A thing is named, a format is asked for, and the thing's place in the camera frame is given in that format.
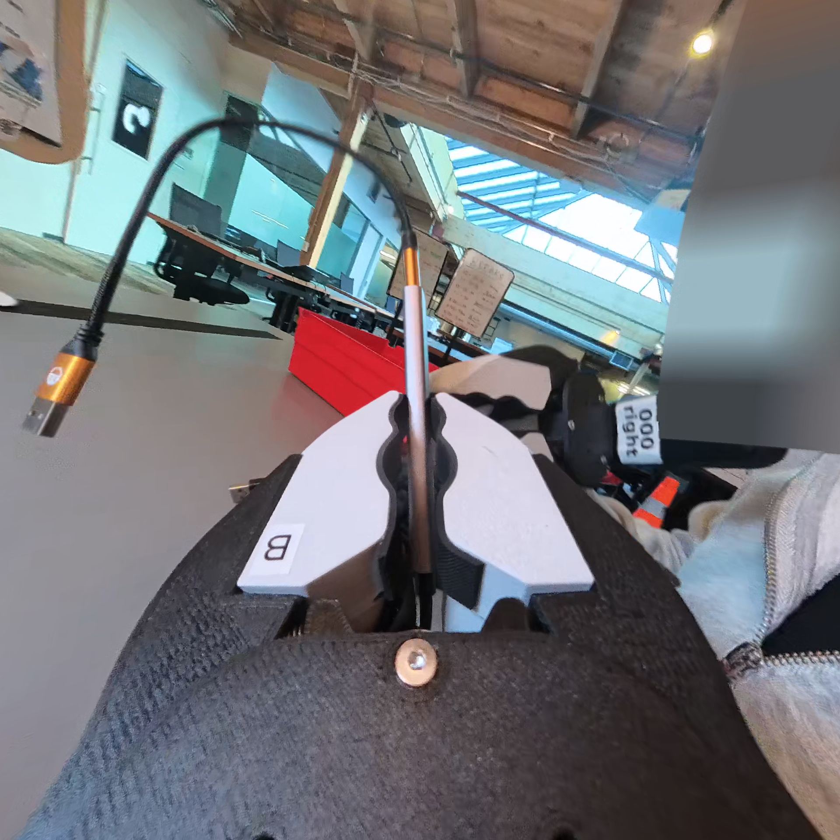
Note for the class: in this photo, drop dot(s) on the wooden office desk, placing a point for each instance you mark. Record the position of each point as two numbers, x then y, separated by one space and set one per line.
262 259

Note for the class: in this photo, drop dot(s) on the silver usb plug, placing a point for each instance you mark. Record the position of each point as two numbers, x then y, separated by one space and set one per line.
246 492

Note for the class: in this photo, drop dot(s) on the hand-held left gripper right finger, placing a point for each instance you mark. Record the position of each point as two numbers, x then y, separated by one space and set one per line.
512 512

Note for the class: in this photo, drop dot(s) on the orange white striped object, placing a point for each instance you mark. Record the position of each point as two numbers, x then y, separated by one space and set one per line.
659 502

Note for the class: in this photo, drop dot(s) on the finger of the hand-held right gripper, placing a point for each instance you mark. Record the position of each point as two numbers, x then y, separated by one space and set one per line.
485 380
535 428

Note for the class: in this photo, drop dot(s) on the slim grey usb hub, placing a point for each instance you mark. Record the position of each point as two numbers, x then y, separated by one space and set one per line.
417 394

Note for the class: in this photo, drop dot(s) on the ceiling light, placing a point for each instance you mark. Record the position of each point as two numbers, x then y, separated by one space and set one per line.
702 43

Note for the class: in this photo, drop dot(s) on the black office chair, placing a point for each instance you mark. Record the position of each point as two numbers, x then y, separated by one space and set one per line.
197 262

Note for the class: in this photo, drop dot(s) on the whiteboard with writing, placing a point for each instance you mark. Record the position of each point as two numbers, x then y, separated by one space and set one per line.
420 262
476 292

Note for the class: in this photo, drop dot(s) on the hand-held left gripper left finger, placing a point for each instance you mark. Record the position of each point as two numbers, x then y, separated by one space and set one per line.
321 512

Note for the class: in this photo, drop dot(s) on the red plastic bin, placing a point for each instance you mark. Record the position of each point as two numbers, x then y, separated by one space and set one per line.
341 367

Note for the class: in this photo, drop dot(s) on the black wall poster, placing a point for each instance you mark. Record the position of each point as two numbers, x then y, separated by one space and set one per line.
136 111

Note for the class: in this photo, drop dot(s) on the black shirt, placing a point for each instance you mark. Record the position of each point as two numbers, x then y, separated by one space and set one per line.
807 623

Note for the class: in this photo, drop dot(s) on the light fleece zip jacket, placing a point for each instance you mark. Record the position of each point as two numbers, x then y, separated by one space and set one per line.
754 525

